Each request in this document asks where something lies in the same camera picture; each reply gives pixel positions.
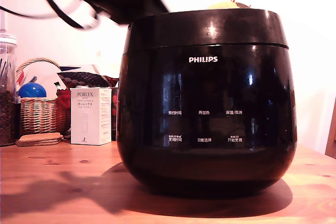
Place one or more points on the black rice cooker lid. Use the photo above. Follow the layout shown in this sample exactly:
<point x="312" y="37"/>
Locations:
<point x="210" y="27"/>

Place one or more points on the black Philips rice cooker body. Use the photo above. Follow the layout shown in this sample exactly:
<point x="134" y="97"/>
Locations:
<point x="207" y="90"/>

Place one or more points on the dark dotted patterned cloth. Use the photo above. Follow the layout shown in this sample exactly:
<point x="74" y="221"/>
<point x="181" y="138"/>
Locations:
<point x="86" y="78"/>

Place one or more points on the dark box with red spots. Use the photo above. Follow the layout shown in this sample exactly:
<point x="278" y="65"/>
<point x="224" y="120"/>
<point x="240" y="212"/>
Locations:
<point x="114" y="113"/>

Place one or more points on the white Porlex box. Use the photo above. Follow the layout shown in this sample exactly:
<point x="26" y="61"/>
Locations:
<point x="88" y="119"/>

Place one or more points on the red cloth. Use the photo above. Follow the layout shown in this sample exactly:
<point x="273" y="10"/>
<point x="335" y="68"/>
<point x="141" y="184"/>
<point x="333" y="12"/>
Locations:
<point x="63" y="103"/>

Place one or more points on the blue ball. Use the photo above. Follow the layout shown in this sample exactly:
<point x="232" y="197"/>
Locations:
<point x="31" y="90"/>

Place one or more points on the woven wicker basket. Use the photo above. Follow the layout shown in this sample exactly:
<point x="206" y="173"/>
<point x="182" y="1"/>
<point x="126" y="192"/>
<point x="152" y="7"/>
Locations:
<point x="36" y="116"/>

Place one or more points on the glass jar with coffee beans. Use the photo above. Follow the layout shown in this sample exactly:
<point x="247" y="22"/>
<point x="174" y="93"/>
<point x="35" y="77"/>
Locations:
<point x="9" y="90"/>

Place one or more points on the cork coaster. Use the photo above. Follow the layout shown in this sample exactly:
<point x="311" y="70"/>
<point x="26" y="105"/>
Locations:
<point x="42" y="137"/>
<point x="31" y="143"/>

